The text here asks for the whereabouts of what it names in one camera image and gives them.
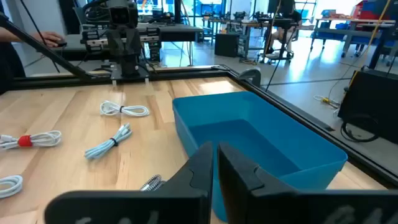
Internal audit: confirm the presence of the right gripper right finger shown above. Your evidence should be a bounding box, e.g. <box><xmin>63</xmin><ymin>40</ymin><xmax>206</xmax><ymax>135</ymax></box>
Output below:
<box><xmin>216</xmin><ymin>142</ymin><xmax>398</xmax><ymax>224</ymax></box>

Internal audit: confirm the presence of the black office chair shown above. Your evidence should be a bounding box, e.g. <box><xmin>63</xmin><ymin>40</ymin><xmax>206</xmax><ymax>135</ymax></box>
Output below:
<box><xmin>257</xmin><ymin>17</ymin><xmax>295</xmax><ymax>65</ymax></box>

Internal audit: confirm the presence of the coiled black cable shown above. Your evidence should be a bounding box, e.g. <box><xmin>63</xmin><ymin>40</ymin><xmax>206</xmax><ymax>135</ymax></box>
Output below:
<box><xmin>340</xmin><ymin>113</ymin><xmax>381</xmax><ymax>144</ymax></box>

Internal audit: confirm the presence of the black hanging cable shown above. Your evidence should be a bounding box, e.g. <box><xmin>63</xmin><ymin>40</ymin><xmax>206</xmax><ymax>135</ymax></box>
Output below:
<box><xmin>265</xmin><ymin>27</ymin><xmax>295</xmax><ymax>92</ymax></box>

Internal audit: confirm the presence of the white cable with red tie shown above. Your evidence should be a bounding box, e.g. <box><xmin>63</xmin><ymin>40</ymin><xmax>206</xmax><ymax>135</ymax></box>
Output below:
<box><xmin>0</xmin><ymin>129</ymin><xmax>63</xmax><ymax>151</ymax></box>

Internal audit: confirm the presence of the grey braided cable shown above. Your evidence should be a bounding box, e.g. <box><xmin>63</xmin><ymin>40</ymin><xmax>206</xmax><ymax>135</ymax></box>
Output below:
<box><xmin>139</xmin><ymin>174</ymin><xmax>167</xmax><ymax>192</ymax></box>

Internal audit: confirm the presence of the grey workbench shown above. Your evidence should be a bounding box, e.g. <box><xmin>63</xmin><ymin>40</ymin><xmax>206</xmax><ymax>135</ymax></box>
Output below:
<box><xmin>310</xmin><ymin>17</ymin><xmax>398</xmax><ymax>60</ymax></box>

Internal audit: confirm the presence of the black aluminium table frame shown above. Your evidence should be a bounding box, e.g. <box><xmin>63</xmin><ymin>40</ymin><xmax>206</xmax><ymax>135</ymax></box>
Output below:
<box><xmin>0</xmin><ymin>12</ymin><xmax>398</xmax><ymax>189</ymax></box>

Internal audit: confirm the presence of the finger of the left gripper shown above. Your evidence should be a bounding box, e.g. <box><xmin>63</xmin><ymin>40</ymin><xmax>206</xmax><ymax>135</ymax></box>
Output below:
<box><xmin>124</xmin><ymin>30</ymin><xmax>142</xmax><ymax>57</ymax></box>
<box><xmin>107</xmin><ymin>30</ymin><xmax>125</xmax><ymax>57</ymax></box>

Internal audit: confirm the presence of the person's hand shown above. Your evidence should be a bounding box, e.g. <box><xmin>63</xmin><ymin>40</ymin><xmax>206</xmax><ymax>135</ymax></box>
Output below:
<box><xmin>30</xmin><ymin>30</ymin><xmax>65</xmax><ymax>48</ymax></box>

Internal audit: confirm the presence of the person's forearm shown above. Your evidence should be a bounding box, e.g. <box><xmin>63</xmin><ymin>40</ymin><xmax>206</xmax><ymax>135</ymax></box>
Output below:
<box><xmin>0</xmin><ymin>27</ymin><xmax>35</xmax><ymax>44</ymax></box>

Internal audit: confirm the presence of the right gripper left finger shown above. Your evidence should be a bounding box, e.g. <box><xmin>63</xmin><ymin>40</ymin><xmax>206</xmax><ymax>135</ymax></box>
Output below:
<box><xmin>44</xmin><ymin>141</ymin><xmax>214</xmax><ymax>224</ymax></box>

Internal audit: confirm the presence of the grey frame clamp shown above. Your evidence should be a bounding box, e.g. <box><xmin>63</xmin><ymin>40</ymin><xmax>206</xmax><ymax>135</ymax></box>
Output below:
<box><xmin>237</xmin><ymin>67</ymin><xmax>262</xmax><ymax>88</ymax></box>

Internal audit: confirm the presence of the person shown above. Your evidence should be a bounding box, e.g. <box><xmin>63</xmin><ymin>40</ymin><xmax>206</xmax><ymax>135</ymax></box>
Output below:
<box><xmin>0</xmin><ymin>40</ymin><xmax>26</xmax><ymax>95</ymax></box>
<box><xmin>266</xmin><ymin>0</ymin><xmax>303</xmax><ymax>55</ymax></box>

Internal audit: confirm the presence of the white cord with yellow plug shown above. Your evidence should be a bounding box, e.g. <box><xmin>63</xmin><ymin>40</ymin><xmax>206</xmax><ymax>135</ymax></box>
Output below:
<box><xmin>313</xmin><ymin>94</ymin><xmax>340</xmax><ymax>109</ymax></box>

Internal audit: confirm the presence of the yellow hanging cable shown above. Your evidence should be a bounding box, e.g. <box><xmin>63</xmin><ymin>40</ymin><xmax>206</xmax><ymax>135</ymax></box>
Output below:
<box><xmin>347</xmin><ymin>0</ymin><xmax>393</xmax><ymax>90</ymax></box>

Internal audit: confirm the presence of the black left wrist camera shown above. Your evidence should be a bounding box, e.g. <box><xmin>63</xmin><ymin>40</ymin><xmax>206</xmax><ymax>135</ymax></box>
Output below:
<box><xmin>108</xmin><ymin>5</ymin><xmax>139</xmax><ymax>28</ymax></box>

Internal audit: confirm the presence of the cluttered workbench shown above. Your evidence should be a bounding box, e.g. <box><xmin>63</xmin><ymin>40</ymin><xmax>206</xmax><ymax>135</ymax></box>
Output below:
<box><xmin>201</xmin><ymin>11</ymin><xmax>268</xmax><ymax>60</ymax></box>

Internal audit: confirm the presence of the blue plastic bin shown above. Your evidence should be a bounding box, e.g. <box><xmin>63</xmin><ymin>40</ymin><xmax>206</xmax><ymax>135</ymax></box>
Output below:
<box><xmin>172</xmin><ymin>90</ymin><xmax>348</xmax><ymax>222</ymax></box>

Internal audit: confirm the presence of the pale blue cable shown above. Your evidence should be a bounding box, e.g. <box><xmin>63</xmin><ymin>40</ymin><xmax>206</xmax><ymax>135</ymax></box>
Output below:
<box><xmin>84</xmin><ymin>122</ymin><xmax>133</xmax><ymax>161</ymax></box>

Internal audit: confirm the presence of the black floor cabinet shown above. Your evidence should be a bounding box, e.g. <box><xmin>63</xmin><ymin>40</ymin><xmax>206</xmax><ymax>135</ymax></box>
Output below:
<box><xmin>337</xmin><ymin>68</ymin><xmax>398</xmax><ymax>144</ymax></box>

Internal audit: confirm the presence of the white cable with black tie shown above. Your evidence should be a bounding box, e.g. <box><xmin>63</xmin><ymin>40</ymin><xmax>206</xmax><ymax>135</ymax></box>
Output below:
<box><xmin>0</xmin><ymin>174</ymin><xmax>24</xmax><ymax>200</ymax></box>
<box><xmin>99</xmin><ymin>100</ymin><xmax>150</xmax><ymax>118</ymax></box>

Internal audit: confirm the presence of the black computer tower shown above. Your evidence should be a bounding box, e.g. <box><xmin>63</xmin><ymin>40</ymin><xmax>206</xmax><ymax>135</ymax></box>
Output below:
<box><xmin>214</xmin><ymin>33</ymin><xmax>241</xmax><ymax>58</ymax></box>

